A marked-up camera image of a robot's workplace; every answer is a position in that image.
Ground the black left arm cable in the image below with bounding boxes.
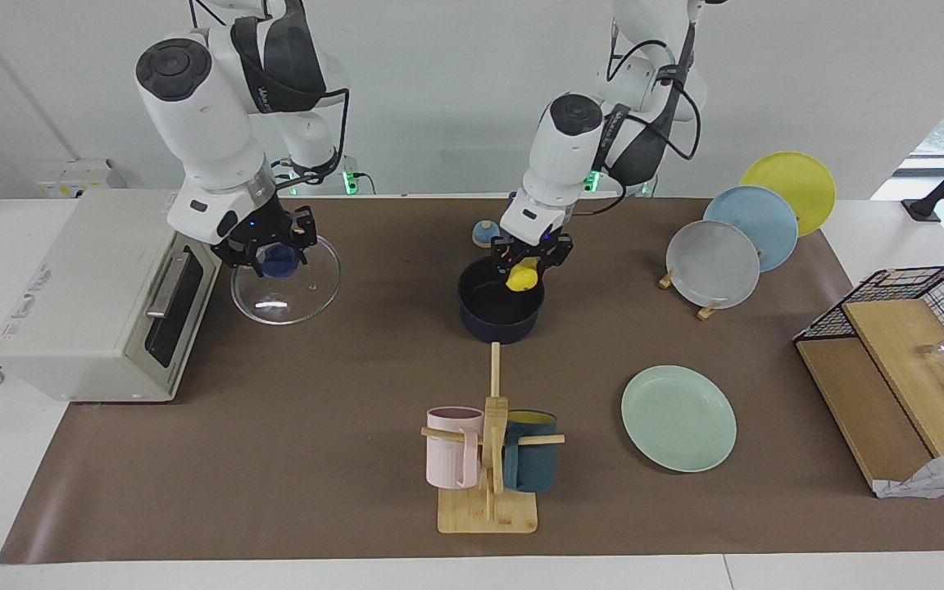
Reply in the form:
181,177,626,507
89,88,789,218
583,16,707,219

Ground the pink mug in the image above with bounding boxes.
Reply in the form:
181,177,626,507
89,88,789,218
426,406,485,491

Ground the yellow plate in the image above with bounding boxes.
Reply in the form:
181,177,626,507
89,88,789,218
740,151,837,238

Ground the glass lid with blue knob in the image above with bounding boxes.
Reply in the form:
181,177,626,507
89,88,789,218
230,234,343,326

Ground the white patterned cloth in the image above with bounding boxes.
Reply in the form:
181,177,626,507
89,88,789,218
874,446,944,500

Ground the light green plate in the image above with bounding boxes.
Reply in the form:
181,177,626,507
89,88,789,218
621,365,738,474

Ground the brown table mat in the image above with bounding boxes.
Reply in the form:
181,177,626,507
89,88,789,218
0,197,944,565

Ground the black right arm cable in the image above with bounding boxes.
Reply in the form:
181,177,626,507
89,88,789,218
271,82,352,194

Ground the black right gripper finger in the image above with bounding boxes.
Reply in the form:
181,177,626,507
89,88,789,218
287,210,318,268
211,236,266,278

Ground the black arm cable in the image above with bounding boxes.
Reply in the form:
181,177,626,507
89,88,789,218
271,82,352,194
583,16,707,219

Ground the white wall socket box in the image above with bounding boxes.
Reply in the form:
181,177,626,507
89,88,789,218
33,158,125,198

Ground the light blue plate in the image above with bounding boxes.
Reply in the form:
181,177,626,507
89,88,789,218
702,185,799,273

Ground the yellow lemon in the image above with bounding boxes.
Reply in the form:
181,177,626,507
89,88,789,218
506,259,542,294

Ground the dark teal mug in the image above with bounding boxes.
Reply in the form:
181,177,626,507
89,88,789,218
502,410,560,494

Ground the wooden plate rack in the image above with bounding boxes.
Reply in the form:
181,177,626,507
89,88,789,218
658,246,765,322

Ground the black wire basket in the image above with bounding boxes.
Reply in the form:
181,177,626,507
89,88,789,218
793,265,944,379

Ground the black pot with purple handle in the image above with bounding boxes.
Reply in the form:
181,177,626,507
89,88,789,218
457,190,546,345

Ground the grey plate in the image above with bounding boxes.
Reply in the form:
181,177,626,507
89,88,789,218
666,220,761,311

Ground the beige toaster oven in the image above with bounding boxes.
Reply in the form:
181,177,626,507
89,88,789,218
0,188,227,404

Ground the light wooden board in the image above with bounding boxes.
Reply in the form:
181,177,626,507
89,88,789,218
842,298,944,458

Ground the wooden mug tree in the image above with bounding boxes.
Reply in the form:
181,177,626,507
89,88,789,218
421,342,565,535

